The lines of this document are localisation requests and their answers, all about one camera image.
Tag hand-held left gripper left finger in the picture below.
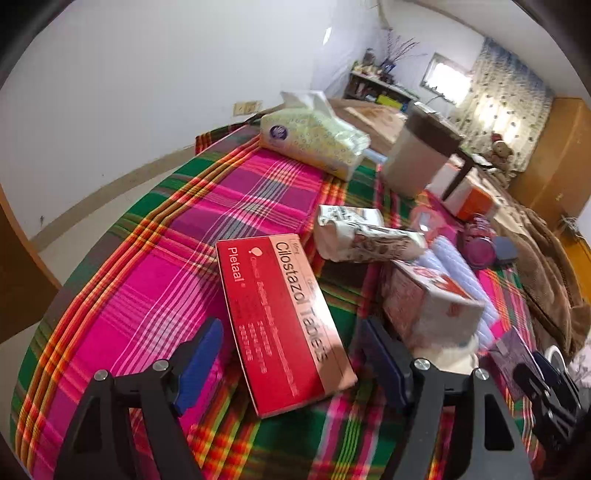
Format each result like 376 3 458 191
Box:
53 318 225 480

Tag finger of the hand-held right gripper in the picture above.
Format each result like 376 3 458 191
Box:
512 364 561 407
531 351 580 398

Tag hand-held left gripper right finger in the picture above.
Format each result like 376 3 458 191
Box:
360 316 536 480

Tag white waste bin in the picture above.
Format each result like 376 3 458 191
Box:
542 346 578 374

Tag purple foil packet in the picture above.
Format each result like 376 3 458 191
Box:
489 327 539 402

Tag pink white printed carton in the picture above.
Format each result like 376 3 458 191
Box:
381 259 485 352

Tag red medicine box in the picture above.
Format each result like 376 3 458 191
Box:
215 234 358 419

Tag lavender ribbed plastic roll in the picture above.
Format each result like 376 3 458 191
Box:
416 235 499 352

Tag printed paper wrapper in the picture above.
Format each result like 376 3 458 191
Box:
314 204 428 264

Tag pale pink bedsheet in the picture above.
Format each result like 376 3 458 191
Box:
568 353 591 393

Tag pink green plaid cloth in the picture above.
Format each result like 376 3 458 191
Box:
9 124 546 480

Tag brown fleece blanket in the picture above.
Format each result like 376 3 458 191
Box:
328 97 591 361

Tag wooden bed footboard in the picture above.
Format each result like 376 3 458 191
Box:
561 226 591 278

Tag blue grey pouch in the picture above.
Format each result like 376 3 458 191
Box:
493 235 519 265

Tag pink plastic jar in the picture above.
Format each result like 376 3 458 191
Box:
463 217 497 270

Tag pink round tape holder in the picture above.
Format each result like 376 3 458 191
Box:
409 205 446 241

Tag white and orange box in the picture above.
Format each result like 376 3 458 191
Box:
427 161 502 222

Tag wooden board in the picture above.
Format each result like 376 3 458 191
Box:
0 185 63 344

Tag beige mug with brown band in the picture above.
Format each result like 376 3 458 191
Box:
383 104 476 200

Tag wooden wardrobe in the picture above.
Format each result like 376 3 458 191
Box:
508 96 591 222

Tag brown teddy bear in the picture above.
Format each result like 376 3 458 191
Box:
487 133 515 169

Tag yellow floral tissue pack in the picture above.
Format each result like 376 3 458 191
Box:
259 90 371 181

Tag floral curtain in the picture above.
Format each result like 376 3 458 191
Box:
455 39 555 171

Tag cluttered white shelf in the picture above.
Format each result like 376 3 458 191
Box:
344 69 416 112

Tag small window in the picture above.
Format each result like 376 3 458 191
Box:
419 53 474 104

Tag dried branches in vase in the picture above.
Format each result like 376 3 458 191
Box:
381 28 426 75

